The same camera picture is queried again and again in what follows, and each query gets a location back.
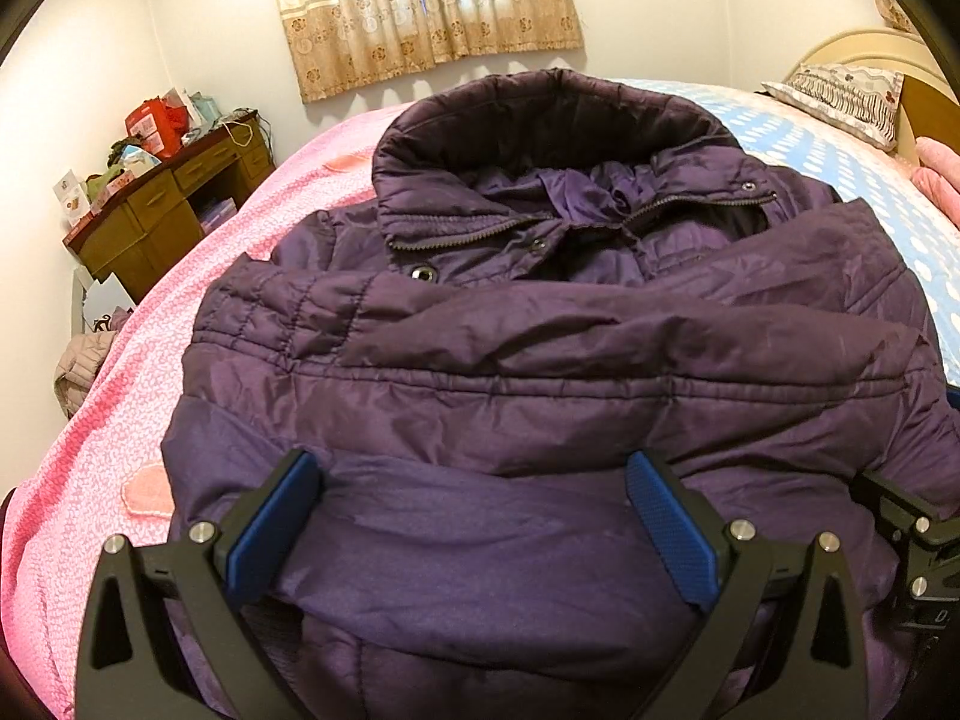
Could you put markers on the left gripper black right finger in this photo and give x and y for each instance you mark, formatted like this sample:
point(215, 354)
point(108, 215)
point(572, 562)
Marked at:
point(812, 661)

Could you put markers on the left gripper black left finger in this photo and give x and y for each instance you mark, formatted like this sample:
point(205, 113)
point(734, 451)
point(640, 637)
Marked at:
point(130, 664)

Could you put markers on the purple padded hooded jacket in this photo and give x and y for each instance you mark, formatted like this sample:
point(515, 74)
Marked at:
point(556, 272)

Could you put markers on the beige clothes pile on floor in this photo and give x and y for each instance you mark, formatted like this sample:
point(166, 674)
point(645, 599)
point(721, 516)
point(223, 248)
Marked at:
point(78, 368)

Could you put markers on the pink knitted blanket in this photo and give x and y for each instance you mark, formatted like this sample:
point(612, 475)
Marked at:
point(56, 521)

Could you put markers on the white paper bag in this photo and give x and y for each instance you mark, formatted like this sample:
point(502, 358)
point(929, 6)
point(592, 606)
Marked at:
point(91, 299)

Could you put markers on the dark wooden desk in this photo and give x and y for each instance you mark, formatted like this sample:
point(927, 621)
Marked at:
point(149, 226)

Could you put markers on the pink folded quilt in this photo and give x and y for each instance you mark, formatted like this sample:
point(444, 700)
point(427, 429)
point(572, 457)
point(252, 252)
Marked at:
point(938, 176)

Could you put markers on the small white card box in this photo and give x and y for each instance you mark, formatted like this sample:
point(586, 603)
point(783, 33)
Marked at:
point(71, 194)

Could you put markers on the grey patterned pillow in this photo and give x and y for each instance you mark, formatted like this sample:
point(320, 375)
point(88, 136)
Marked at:
point(861, 101)

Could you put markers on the red gift box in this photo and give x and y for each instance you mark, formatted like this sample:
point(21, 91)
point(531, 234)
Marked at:
point(159, 127)

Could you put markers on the beige side window curtain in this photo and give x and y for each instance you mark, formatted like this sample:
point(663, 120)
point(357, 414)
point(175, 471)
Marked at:
point(894, 16)

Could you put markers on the beige patterned window curtain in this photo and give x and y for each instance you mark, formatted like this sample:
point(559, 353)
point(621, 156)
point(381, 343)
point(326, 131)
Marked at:
point(340, 45)

